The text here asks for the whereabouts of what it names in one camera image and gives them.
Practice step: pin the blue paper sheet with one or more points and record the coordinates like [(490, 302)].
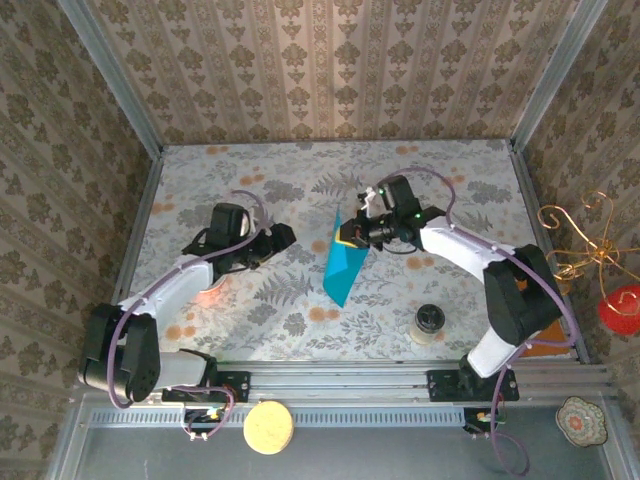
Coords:
[(342, 272)]

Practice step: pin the jar with black lid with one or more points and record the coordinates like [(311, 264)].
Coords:
[(429, 320)]

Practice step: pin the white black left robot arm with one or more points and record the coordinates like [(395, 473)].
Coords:
[(175, 285)]

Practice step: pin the floral patterned table cover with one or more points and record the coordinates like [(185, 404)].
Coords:
[(300, 165)]

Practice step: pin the red ball ornament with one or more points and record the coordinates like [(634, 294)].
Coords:
[(622, 310)]

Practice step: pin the orange flat board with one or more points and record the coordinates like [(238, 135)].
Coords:
[(550, 340)]

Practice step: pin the round yellow sponge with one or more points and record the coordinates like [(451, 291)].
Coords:
[(267, 427)]

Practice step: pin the aluminium side rail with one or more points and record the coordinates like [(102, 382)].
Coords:
[(145, 200), (527, 200)]

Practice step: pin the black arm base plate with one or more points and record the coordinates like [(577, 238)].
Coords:
[(442, 386), (237, 385)]

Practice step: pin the aluminium corner post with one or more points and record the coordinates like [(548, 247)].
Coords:
[(119, 75), (555, 75)]

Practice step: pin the aluminium front beam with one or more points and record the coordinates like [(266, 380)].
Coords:
[(340, 380)]

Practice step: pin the small patterned dish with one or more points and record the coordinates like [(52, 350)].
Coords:
[(581, 421)]

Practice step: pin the white and orange bowl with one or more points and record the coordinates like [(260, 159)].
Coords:
[(220, 289)]

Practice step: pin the black controller board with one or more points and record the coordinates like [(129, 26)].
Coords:
[(475, 417), (202, 415)]

